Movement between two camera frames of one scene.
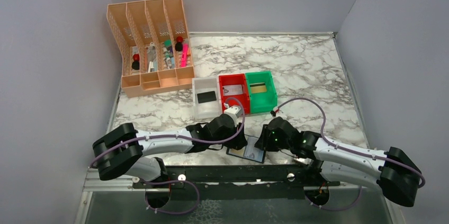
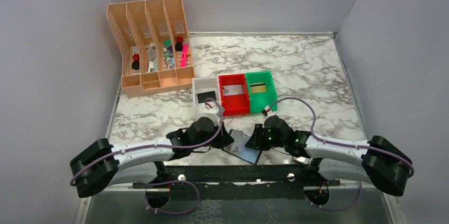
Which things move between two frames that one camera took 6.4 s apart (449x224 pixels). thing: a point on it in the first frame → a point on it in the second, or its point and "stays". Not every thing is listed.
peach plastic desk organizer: (152, 38) stays
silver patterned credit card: (235, 89) stays
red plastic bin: (243, 100) stays
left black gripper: (237, 141) → (222, 137)
